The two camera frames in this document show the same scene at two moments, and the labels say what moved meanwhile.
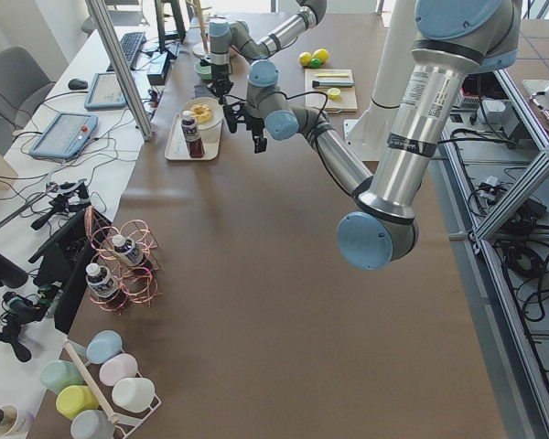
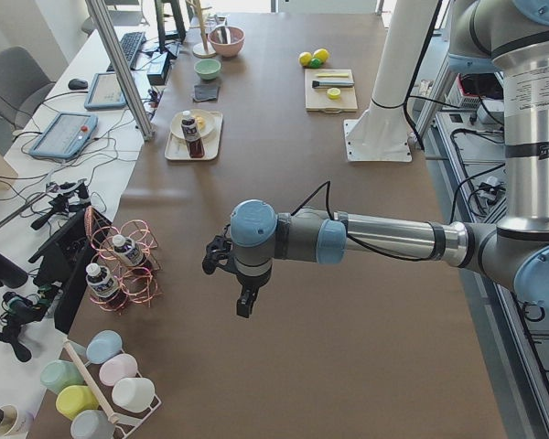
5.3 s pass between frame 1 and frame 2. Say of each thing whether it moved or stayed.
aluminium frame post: stayed
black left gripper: moved
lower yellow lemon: stayed
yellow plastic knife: stayed
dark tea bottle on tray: stayed
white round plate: moved
